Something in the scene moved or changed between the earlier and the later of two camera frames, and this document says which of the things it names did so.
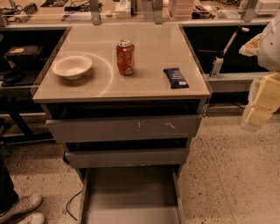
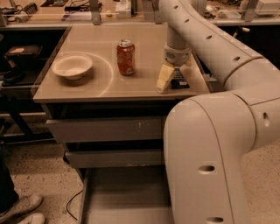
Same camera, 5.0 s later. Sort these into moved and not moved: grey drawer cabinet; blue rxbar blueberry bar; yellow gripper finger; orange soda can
Moved: yellow gripper finger
Not moved: grey drawer cabinet; blue rxbar blueberry bar; orange soda can
